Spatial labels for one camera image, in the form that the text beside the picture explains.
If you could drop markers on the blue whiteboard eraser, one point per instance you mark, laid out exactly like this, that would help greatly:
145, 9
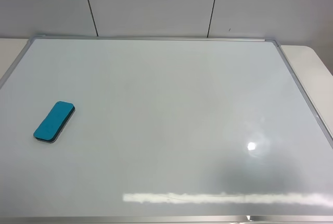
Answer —
51, 127

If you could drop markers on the white whiteboard with aluminium frame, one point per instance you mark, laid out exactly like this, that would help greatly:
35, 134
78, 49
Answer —
164, 131

